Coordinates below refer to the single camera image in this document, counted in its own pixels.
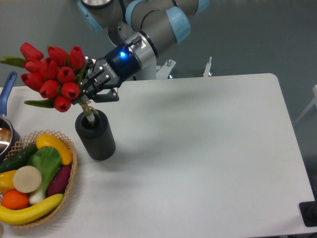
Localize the green cucumber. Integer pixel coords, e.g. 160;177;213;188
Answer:
0;144;38;173

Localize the white frame right edge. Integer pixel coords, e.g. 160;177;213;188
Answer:
294;85;317;125

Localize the blue handled steel pot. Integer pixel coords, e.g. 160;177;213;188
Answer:
0;71;20;162

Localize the purple sweet potato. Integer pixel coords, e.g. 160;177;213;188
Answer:
47;165;71;197

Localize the woven wicker basket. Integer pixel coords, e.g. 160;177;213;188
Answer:
0;130;78;228

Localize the green bok choy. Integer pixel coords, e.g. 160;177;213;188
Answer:
28;146;61;205

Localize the dark grey ribbed vase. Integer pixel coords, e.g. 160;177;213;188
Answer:
75;110;116;161

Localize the beige round disc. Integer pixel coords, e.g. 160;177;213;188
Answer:
13;166;42;193

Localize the yellow pepper left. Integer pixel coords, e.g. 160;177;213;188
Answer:
0;170;16;194

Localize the orange fruit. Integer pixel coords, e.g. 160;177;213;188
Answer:
1;190;29;210

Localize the black device table corner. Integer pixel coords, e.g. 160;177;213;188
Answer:
299;201;317;227

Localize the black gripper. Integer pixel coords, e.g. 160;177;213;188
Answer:
81;43;141;103

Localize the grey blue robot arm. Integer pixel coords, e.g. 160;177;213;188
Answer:
74;0;210;103

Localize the red tulip bouquet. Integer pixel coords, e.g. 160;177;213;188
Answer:
0;43;97;127

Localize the long yellow banana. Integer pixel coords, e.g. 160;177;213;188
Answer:
0;194;64;225

